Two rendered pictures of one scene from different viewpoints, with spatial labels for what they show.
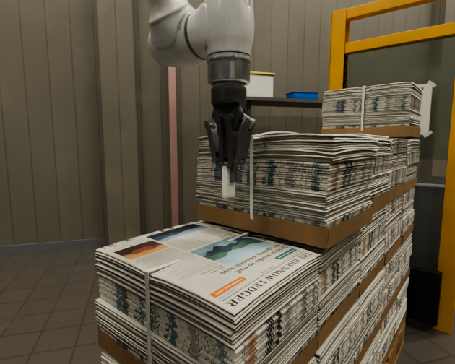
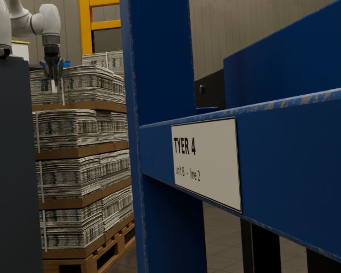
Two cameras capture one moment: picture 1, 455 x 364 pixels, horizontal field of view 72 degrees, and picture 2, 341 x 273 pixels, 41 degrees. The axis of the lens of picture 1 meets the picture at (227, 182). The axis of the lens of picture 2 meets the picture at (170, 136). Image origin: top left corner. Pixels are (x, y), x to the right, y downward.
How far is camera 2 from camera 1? 1.78 m
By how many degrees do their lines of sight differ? 30
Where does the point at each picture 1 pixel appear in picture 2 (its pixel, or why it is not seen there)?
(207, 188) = (37, 96)
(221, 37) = (50, 27)
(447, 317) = not seen: hidden behind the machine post
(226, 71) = (52, 40)
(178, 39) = (26, 26)
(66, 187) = not seen: outside the picture
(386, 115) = (120, 69)
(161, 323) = (44, 129)
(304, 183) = (86, 84)
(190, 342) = (58, 129)
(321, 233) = (94, 102)
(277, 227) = (76, 105)
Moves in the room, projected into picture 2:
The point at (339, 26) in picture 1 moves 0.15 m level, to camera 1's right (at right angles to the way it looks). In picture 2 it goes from (85, 10) to (102, 12)
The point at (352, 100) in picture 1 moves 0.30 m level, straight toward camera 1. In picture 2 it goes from (100, 60) to (100, 53)
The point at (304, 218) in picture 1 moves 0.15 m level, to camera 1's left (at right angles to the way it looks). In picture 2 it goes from (87, 98) to (59, 99)
